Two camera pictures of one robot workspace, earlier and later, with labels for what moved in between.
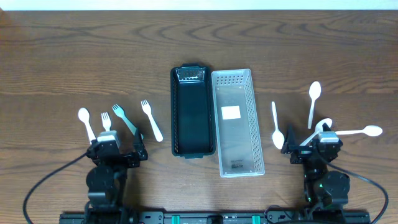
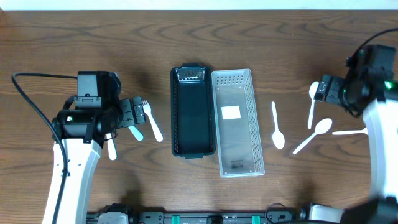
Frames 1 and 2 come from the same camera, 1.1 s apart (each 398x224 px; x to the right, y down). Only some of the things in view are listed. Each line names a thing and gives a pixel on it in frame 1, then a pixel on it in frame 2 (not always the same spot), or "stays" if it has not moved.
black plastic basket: x=193 y=127 stays
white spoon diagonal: x=319 y=128 stays
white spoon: x=278 y=137 stays
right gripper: x=301 y=154 -> x=332 y=94
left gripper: x=123 y=157 -> x=127 y=112
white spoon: x=314 y=91 stays
